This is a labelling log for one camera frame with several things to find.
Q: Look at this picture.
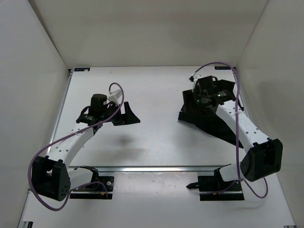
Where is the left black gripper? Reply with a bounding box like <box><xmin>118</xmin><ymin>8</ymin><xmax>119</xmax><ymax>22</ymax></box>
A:
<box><xmin>102</xmin><ymin>100</ymin><xmax>141</xmax><ymax>124</ymax></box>

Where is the black pleated skirt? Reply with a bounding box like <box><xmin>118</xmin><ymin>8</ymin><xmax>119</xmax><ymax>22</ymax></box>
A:
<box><xmin>178</xmin><ymin>89</ymin><xmax>236</xmax><ymax>145</ymax></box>

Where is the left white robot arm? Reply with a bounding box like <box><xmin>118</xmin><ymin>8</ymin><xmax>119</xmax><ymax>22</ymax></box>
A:
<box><xmin>31</xmin><ymin>94</ymin><xmax>140</xmax><ymax>201</ymax></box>

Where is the right blue table label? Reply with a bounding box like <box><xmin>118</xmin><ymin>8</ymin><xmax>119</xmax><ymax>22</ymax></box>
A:
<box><xmin>214</xmin><ymin>66</ymin><xmax>231</xmax><ymax>70</ymax></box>

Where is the blue table label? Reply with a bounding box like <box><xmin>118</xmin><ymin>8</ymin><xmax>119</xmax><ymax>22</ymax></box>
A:
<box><xmin>74</xmin><ymin>67</ymin><xmax>90</xmax><ymax>72</ymax></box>
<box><xmin>214</xmin><ymin>66</ymin><xmax>231</xmax><ymax>70</ymax></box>

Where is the left blue table label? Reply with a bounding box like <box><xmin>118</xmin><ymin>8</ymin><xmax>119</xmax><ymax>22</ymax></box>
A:
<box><xmin>74</xmin><ymin>67</ymin><xmax>90</xmax><ymax>72</ymax></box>

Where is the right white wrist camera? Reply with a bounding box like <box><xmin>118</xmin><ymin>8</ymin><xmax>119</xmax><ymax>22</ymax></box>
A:
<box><xmin>189</xmin><ymin>74</ymin><xmax>202</xmax><ymax>82</ymax></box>

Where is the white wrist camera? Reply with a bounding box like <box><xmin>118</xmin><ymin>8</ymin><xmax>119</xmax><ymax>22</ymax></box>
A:
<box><xmin>108</xmin><ymin>89</ymin><xmax>122</xmax><ymax>105</ymax></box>
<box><xmin>189</xmin><ymin>74</ymin><xmax>202</xmax><ymax>82</ymax></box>

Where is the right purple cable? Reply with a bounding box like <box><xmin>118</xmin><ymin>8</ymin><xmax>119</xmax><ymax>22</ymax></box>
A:
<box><xmin>194</xmin><ymin>61</ymin><xmax>269</xmax><ymax>199</ymax></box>

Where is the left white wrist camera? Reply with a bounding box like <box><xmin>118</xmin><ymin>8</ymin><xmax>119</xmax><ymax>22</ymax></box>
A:
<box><xmin>108</xmin><ymin>89</ymin><xmax>122</xmax><ymax>105</ymax></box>

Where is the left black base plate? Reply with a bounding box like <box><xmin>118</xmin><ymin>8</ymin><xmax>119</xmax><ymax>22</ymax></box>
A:
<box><xmin>70</xmin><ymin>176</ymin><xmax>114</xmax><ymax>200</ymax></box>

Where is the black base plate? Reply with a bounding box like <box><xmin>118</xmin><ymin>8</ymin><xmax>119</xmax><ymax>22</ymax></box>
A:
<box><xmin>198</xmin><ymin>176</ymin><xmax>245</xmax><ymax>201</ymax></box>
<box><xmin>70</xmin><ymin>176</ymin><xmax>114</xmax><ymax>200</ymax></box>

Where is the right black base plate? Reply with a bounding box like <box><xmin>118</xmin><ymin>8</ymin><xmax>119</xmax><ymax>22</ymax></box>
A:
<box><xmin>198</xmin><ymin>176</ymin><xmax>245</xmax><ymax>201</ymax></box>

